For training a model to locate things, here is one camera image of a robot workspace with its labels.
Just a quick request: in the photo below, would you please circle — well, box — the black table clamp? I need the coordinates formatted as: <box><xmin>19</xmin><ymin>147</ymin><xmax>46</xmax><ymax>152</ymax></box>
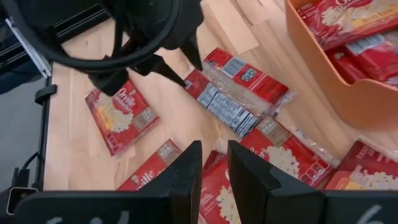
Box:
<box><xmin>34</xmin><ymin>83</ymin><xmax>58</xmax><ymax>106</ymax></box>

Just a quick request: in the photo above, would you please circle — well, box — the black light-rimmed device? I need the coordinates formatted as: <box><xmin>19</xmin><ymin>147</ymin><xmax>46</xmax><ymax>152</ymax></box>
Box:
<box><xmin>5</xmin><ymin>186</ymin><xmax>39</xmax><ymax>217</ymax></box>

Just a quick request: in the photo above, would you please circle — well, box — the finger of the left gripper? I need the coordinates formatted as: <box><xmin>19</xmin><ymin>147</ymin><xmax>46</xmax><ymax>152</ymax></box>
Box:
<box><xmin>180</xmin><ymin>34</ymin><xmax>203</xmax><ymax>72</ymax></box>
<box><xmin>130</xmin><ymin>55</ymin><xmax>187</xmax><ymax>88</ymax></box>

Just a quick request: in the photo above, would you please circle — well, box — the red Orville popcorn bag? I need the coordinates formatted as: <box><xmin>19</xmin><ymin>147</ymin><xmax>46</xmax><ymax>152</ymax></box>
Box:
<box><xmin>84</xmin><ymin>79</ymin><xmax>160</xmax><ymax>157</ymax></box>
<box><xmin>344</xmin><ymin>30</ymin><xmax>398</xmax><ymax>82</ymax></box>
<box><xmin>297</xmin><ymin>0</ymin><xmax>398</xmax><ymax>51</ymax></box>
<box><xmin>183</xmin><ymin>68</ymin><xmax>261</xmax><ymax>140</ymax></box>
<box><xmin>239</xmin><ymin>116</ymin><xmax>340</xmax><ymax>190</ymax></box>
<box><xmin>201</xmin><ymin>47</ymin><xmax>295</xmax><ymax>118</ymax></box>
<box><xmin>116</xmin><ymin>139</ymin><xmax>183</xmax><ymax>192</ymax></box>
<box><xmin>323</xmin><ymin>139</ymin><xmax>398</xmax><ymax>191</ymax></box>
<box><xmin>325</xmin><ymin>48</ymin><xmax>371</xmax><ymax>85</ymax></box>
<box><xmin>198</xmin><ymin>150</ymin><xmax>242</xmax><ymax>224</ymax></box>

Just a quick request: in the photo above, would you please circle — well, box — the orange plastic basket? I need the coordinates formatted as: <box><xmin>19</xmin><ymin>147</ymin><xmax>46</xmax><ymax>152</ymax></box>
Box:
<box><xmin>284</xmin><ymin>0</ymin><xmax>398</xmax><ymax>131</ymax></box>

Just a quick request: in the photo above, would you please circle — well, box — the white metal strip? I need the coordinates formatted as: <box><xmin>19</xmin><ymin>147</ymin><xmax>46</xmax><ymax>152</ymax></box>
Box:
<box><xmin>4</xmin><ymin>17</ymin><xmax>53</xmax><ymax>78</ymax></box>

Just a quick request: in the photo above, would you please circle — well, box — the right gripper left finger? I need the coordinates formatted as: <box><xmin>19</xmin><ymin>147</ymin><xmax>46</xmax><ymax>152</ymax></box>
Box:
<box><xmin>138</xmin><ymin>141</ymin><xmax>203</xmax><ymax>224</ymax></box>

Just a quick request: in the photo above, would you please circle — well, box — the black plug cable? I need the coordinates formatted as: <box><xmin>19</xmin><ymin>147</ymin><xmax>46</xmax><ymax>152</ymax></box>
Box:
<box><xmin>11</xmin><ymin>151</ymin><xmax>42</xmax><ymax>191</ymax></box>

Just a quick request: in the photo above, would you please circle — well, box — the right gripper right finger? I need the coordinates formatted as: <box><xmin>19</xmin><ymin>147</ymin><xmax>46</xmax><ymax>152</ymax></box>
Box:
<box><xmin>227</xmin><ymin>139</ymin><xmax>325</xmax><ymax>224</ymax></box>

